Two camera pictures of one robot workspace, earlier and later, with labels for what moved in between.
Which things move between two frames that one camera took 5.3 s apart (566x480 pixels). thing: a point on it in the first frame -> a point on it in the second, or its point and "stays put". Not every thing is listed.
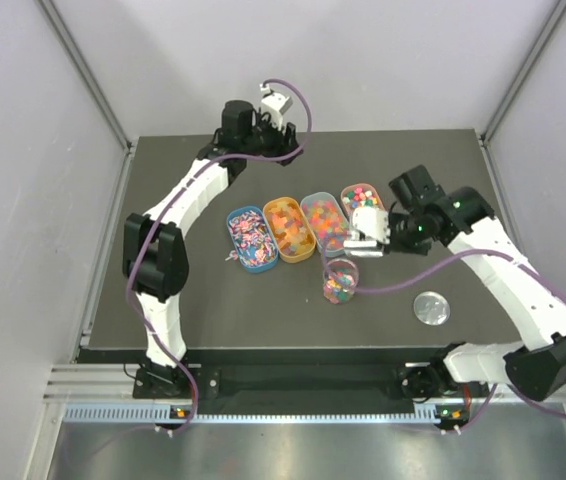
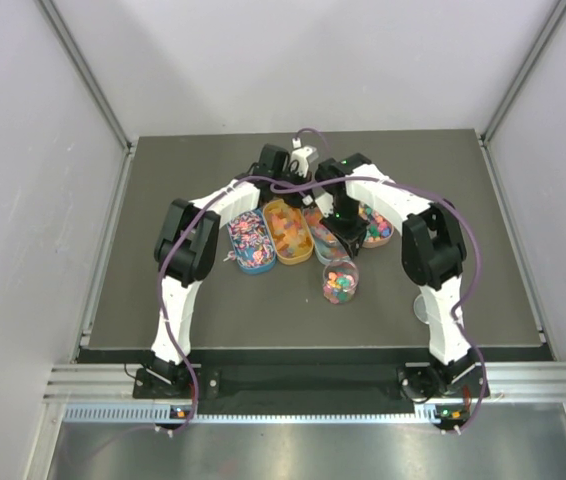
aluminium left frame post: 95,88 stays put
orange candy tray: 294,237 stays put
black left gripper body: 283,146 -> 296,185
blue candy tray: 254,241 stays put
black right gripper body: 406,235 -> 345,221
